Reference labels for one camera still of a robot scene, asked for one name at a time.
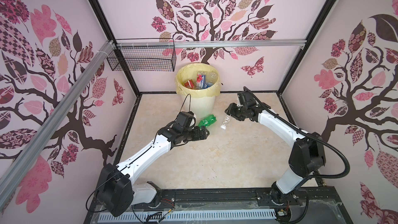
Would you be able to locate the yellow plastic bin liner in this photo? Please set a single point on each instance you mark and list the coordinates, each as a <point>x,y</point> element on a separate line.
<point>190,71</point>

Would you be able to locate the green bottle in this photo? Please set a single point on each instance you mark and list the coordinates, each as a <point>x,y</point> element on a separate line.
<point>207,121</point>

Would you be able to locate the aluminium rail back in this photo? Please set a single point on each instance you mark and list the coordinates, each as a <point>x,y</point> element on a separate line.
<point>213,44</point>

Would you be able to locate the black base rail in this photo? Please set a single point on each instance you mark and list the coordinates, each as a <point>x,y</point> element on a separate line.
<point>308,205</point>

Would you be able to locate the white ribbed trash bin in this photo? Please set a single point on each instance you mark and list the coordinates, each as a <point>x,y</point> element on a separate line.
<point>201,107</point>

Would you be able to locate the Pocari blue label bottle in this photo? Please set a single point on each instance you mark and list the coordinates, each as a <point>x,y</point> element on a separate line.
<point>201,81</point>

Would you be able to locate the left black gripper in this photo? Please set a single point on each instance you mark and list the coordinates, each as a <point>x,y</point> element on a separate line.
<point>203,136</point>

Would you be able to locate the clear unlabelled bottle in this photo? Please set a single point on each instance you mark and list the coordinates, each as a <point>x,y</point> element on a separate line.
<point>226,121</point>

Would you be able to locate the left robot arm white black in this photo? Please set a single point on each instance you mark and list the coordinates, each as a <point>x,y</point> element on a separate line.
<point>116,189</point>

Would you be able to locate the black wire mesh basket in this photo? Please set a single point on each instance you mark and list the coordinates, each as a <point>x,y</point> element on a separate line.
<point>143,54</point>

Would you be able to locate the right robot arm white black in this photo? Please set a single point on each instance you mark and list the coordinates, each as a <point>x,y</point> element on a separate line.
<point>306,156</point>

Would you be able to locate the red yellow label bottle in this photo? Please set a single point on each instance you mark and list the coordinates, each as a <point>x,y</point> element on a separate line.
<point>189,84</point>

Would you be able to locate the white slotted cable duct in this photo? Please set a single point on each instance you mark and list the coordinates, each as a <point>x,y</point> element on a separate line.
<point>196,216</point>

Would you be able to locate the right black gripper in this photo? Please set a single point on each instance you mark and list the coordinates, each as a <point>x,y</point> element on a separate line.
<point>230,111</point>

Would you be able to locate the aluminium rail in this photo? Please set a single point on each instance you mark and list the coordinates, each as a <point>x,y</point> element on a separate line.
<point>19,168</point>
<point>213,44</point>

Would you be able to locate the aluminium rail left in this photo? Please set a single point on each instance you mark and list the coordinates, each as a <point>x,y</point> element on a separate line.
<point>19,168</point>

